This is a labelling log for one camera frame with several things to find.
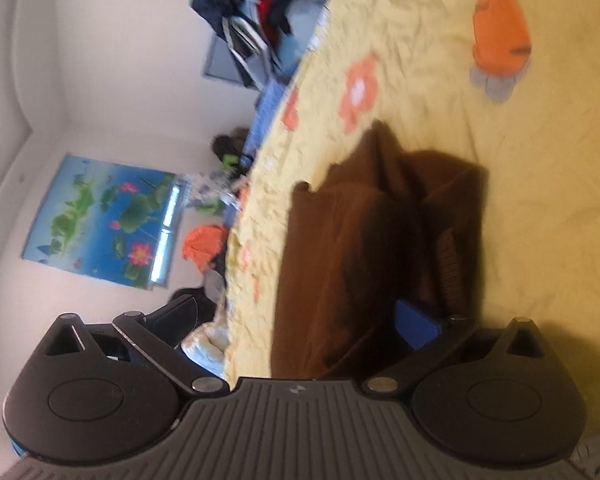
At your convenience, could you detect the black bag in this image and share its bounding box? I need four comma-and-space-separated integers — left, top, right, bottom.
212, 129, 247, 157

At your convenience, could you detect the blue quilted mat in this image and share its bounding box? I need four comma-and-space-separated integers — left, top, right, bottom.
244, 5, 332, 162

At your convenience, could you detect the orange cloth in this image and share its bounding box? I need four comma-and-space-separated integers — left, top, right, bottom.
182, 224, 231, 275

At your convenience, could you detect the brown knit sweater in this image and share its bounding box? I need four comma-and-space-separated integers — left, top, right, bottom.
270, 120, 491, 382

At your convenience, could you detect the yellow printed bed blanket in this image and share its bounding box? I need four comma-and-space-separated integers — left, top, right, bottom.
222, 0, 600, 443

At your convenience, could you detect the floral pillow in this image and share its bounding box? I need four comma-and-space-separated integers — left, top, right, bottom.
185, 172, 243, 213

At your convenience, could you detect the lotus wall poster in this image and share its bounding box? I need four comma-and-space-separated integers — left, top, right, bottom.
21, 154, 179, 291

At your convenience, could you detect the grey framed panel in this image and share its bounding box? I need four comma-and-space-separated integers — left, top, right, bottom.
203, 35, 262, 88

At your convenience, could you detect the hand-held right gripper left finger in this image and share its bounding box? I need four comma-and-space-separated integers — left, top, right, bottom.
44, 294, 231, 401

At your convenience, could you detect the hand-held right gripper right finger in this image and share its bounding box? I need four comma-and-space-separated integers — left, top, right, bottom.
362, 300, 556, 402

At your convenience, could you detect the white quilted cloth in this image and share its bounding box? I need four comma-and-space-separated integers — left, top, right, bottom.
180, 321, 232, 380

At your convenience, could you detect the window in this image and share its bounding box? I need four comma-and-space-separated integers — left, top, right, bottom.
149, 179, 187, 285

